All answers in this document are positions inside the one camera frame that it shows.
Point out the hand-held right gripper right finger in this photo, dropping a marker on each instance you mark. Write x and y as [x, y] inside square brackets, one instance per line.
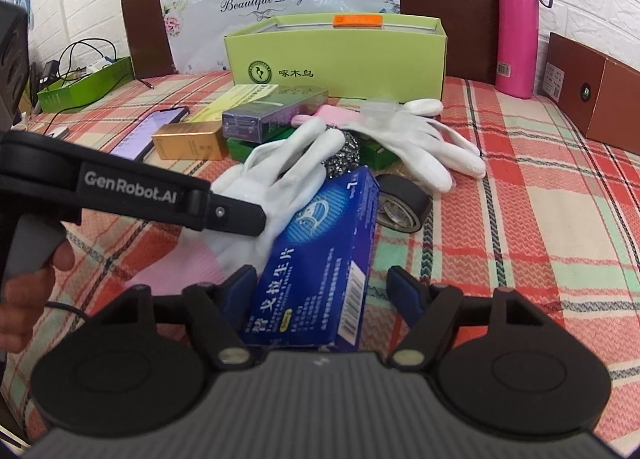
[404, 291]

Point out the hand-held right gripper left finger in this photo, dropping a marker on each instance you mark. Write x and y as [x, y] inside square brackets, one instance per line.
[241, 289]

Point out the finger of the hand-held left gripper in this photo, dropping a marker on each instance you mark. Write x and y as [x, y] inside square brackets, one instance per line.
[230, 214]

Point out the white cotton glove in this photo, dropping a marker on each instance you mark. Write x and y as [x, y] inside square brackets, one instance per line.
[280, 159]
[425, 144]

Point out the blue medicine box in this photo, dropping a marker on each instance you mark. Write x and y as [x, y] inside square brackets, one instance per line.
[310, 259]

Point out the steel wool scrubber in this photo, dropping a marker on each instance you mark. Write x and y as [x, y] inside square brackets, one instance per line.
[345, 154]

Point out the pink cloth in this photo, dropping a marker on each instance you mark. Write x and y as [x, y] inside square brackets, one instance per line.
[165, 264]
[325, 115]

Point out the light green cardboard box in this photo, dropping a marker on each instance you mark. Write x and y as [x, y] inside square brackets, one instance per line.
[350, 69]

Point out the person's left hand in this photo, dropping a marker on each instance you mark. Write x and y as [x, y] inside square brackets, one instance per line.
[25, 309]

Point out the gold box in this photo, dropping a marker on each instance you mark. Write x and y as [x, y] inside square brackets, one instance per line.
[187, 141]

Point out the green cardboard tray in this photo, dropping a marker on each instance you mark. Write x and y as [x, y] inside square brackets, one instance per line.
[80, 89]

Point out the black tape roll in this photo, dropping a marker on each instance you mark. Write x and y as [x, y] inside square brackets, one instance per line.
[405, 199]

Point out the smartphone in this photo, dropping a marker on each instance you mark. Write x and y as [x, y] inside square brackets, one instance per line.
[145, 131]

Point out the purple box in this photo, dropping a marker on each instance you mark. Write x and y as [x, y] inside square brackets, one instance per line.
[260, 119]

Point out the yellow-green flat box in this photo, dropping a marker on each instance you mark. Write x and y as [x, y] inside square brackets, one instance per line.
[235, 99]

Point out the black device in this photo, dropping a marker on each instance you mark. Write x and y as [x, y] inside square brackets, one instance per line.
[12, 54]

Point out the plaid bedsheet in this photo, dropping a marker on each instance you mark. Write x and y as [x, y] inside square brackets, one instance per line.
[525, 219]

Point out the clear plastic packet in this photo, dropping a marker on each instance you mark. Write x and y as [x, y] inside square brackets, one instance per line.
[380, 109]

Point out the brown cardboard box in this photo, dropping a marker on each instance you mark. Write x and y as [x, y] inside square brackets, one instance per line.
[590, 89]

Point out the pink thermos bottle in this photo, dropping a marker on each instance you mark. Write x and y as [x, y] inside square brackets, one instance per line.
[517, 39]

